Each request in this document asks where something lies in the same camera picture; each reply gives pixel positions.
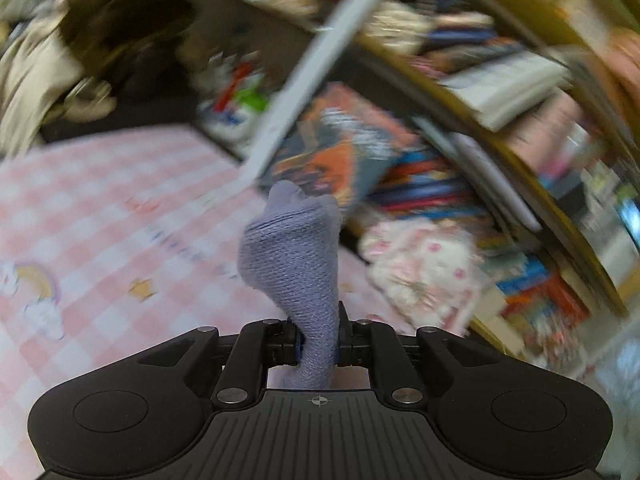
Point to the red boxed book set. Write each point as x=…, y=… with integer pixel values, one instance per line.
x=545, y=315

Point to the purple and brown sweater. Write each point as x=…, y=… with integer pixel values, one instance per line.
x=295, y=260

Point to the beige cloth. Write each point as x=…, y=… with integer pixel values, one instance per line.
x=30, y=90

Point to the dark olive bag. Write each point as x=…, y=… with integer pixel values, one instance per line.
x=130, y=25

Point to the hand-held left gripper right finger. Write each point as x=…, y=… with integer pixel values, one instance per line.
x=350, y=350

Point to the white and pink plush rabbit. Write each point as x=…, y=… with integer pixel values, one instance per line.
x=425, y=270

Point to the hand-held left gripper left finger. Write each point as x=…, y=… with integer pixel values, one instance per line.
x=285, y=347

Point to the pink checked cartoon desk mat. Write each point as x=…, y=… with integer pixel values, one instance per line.
x=125, y=220

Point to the white and wooden bookshelf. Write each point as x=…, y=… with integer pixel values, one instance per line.
x=330, y=35

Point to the row of colourful books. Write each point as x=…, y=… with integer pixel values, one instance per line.
x=435, y=185

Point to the white pen cup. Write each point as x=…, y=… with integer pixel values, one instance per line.
x=240, y=105

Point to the dragon cover book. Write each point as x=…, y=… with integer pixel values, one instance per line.
x=340, y=150

